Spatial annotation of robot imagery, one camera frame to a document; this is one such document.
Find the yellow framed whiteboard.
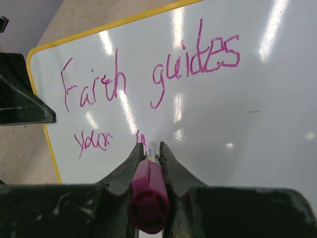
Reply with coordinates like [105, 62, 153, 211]
[27, 0, 317, 206]

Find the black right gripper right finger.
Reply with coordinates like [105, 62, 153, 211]
[159, 142, 317, 238]

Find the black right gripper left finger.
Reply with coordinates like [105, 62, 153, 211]
[0, 143, 144, 238]

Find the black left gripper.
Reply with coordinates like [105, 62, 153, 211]
[0, 16, 56, 124]

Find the magenta marker cap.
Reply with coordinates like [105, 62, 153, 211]
[127, 159, 170, 234]

